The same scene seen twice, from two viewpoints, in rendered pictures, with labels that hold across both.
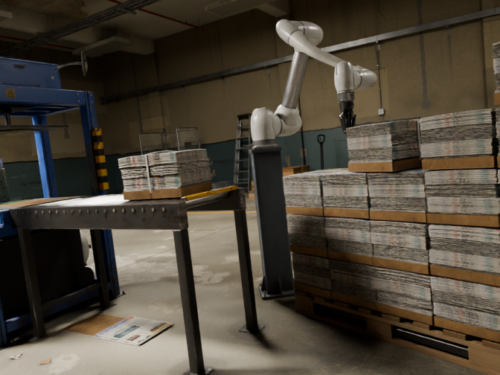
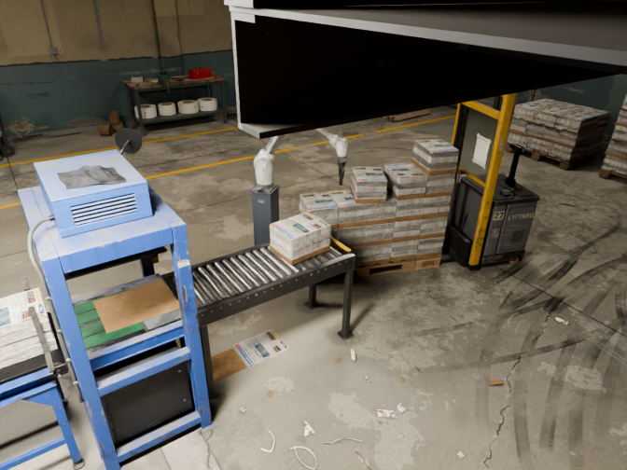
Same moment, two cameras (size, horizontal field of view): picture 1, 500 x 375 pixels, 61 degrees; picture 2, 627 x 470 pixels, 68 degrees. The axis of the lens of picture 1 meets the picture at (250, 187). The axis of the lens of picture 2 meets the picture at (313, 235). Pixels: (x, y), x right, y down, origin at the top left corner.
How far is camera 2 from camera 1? 379 cm
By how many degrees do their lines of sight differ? 67
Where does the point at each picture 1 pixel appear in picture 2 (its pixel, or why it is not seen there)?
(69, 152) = not seen: outside the picture
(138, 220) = (327, 273)
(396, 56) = not seen: outside the picture
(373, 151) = (374, 193)
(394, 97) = (66, 34)
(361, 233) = (361, 232)
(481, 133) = (422, 185)
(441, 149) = (407, 191)
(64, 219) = (263, 297)
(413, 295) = (383, 253)
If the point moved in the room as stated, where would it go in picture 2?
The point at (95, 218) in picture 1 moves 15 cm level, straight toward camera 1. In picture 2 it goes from (294, 284) to (314, 285)
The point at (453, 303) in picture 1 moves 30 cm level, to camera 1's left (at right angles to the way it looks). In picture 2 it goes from (400, 250) to (392, 265)
